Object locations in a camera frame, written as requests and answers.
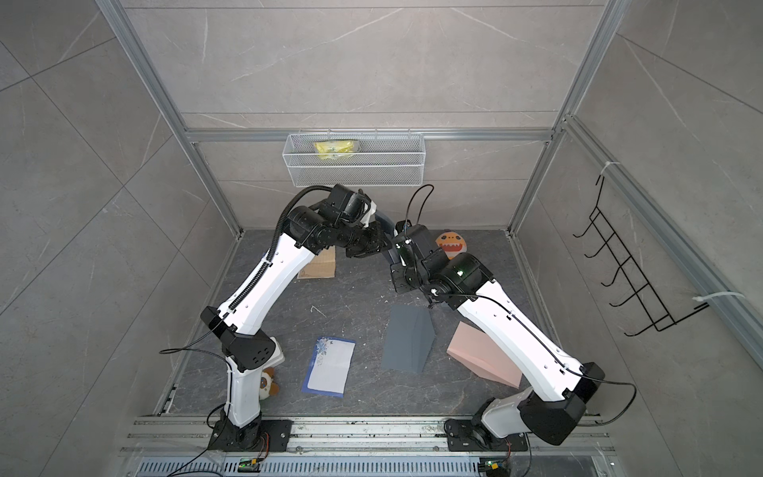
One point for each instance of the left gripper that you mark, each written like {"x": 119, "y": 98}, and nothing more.
{"x": 374, "y": 244}

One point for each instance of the black wire hook rack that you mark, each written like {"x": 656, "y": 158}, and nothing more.
{"x": 629, "y": 271}

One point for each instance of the aluminium rail base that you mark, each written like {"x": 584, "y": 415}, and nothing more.
{"x": 357, "y": 446}

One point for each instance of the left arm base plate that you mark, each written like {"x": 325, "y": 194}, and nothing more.
{"x": 259, "y": 436}

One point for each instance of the grey envelope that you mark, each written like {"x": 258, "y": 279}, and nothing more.
{"x": 388, "y": 231}
{"x": 408, "y": 340}

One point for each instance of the orange shark plush toy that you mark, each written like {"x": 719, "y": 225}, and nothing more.
{"x": 451, "y": 243}

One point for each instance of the white wire mesh basket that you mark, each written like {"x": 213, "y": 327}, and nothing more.
{"x": 385, "y": 160}

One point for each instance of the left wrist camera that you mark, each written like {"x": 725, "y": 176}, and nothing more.
{"x": 369, "y": 214}

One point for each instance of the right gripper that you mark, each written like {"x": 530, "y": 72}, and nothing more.
{"x": 399, "y": 284}

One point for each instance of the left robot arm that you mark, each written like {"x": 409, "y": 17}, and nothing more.
{"x": 315, "y": 219}

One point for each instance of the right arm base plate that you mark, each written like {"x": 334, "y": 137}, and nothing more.
{"x": 483, "y": 435}

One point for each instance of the white rectangular box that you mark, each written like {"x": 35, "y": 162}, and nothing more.
{"x": 278, "y": 356}

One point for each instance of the cream letter paper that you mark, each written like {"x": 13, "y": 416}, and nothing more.
{"x": 322, "y": 266}

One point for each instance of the yellow packet in basket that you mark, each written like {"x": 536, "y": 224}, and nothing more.
{"x": 332, "y": 150}

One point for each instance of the pink envelope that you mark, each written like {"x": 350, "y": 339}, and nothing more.
{"x": 476, "y": 351}

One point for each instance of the brown panda plush toy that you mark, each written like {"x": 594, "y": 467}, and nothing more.
{"x": 268, "y": 387}

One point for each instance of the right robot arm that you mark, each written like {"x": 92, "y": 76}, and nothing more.
{"x": 560, "y": 386}

